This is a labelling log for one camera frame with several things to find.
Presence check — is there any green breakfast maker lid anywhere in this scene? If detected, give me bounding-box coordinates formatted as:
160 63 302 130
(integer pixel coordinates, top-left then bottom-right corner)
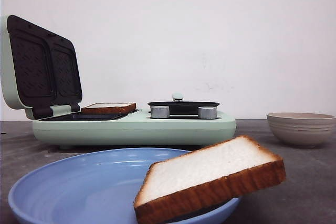
1 15 82 120

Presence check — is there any bread slice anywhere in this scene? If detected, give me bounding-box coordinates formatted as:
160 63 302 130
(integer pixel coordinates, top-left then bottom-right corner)
133 135 286 223
81 102 137 114

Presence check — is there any beige ribbed bowl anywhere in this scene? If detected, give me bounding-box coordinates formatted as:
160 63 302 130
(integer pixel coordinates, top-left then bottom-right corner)
267 112 335 147

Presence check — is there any green breakfast maker base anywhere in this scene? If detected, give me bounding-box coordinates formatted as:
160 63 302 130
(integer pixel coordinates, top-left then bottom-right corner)
33 110 236 146

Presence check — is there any left silver control knob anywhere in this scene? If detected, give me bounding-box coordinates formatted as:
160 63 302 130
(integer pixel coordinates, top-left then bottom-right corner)
151 105 170 119

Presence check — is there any silver control knob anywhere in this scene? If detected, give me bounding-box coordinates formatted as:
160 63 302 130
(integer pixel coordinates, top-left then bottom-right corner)
151 105 170 119
198 106 217 120

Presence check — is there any black round frying pan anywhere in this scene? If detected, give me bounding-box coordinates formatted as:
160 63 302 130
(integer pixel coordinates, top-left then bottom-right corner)
148 93 220 115

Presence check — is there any right silver control knob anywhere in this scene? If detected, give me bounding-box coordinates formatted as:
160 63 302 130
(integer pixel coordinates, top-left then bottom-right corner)
198 106 217 120

